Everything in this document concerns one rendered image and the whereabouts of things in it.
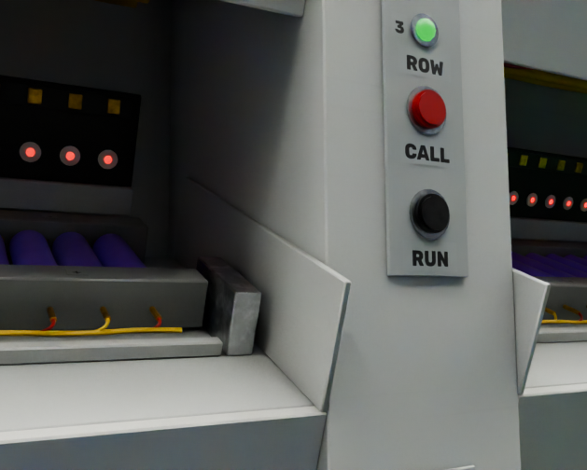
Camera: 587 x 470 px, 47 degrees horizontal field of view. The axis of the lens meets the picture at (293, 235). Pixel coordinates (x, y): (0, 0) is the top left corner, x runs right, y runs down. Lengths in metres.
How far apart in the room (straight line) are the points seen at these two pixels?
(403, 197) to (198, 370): 0.11
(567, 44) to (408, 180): 0.14
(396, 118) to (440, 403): 0.11
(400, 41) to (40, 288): 0.17
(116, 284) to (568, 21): 0.25
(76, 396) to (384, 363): 0.11
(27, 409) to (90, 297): 0.07
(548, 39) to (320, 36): 0.14
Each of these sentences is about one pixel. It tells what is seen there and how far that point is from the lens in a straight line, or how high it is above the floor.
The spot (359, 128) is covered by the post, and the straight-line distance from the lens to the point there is 0.26.
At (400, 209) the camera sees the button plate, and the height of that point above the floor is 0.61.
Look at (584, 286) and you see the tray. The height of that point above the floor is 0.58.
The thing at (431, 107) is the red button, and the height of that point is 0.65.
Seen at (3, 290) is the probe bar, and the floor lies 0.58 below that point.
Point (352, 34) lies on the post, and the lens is 0.28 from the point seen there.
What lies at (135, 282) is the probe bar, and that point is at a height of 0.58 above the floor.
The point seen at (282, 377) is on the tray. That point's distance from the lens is 0.27.
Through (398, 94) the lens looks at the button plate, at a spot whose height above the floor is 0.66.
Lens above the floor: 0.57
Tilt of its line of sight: 6 degrees up
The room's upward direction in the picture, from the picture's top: straight up
